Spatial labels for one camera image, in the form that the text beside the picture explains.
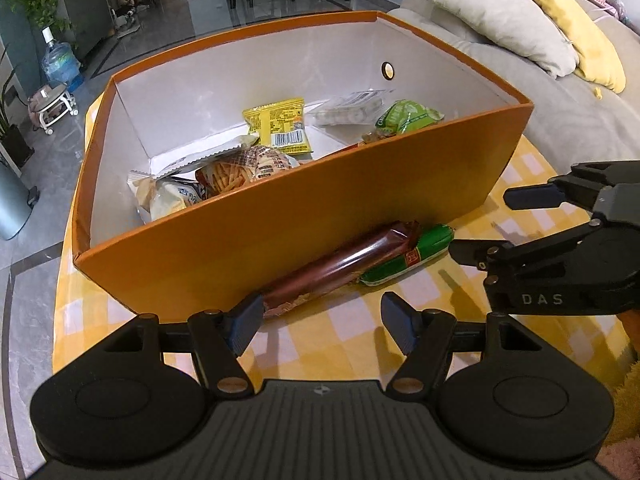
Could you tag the white rolling stool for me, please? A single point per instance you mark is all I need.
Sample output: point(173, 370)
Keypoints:
point(49, 105)

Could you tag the grey trash can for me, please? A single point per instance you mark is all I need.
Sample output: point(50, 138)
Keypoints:
point(16, 202)

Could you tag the blue water jug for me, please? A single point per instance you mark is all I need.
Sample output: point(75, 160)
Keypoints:
point(59, 63)

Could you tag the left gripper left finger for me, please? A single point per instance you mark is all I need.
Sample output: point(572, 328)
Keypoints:
point(217, 340)

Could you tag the white chips bag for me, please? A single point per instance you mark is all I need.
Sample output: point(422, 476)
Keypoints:
point(159, 198)

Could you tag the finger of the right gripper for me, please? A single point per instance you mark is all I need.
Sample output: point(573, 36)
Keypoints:
point(540, 196)

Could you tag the beige pillow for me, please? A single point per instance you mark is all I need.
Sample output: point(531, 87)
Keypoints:
point(519, 26)

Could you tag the yellow checkered tablecloth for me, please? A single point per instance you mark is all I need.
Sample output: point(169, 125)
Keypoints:
point(341, 336)

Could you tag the green snack packet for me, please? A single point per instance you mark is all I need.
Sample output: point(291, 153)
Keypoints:
point(403, 116)

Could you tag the potted green plant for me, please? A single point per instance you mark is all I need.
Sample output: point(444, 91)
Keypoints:
point(12, 140)

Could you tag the red snack bar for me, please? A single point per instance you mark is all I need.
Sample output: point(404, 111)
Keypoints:
point(346, 264)

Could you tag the clear candy ball packet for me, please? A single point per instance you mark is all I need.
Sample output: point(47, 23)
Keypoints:
point(358, 108)

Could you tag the green sausage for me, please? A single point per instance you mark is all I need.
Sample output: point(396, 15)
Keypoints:
point(431, 245)

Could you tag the orange cardboard box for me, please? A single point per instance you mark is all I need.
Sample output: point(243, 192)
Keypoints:
point(212, 255)

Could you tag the peanut snack bag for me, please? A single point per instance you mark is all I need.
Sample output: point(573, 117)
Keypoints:
point(230, 172)

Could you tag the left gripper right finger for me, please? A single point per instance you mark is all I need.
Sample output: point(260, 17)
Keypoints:
point(424, 338)

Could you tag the yellow pillow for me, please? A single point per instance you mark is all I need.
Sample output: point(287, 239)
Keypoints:
point(598, 60)

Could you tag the grey sofa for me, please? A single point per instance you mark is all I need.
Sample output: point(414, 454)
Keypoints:
point(573, 120)

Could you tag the white milk tablet packet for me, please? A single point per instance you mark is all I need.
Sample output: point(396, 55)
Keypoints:
point(198, 153)

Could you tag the yellow snack packet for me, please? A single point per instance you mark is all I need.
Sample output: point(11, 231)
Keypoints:
point(280, 125)

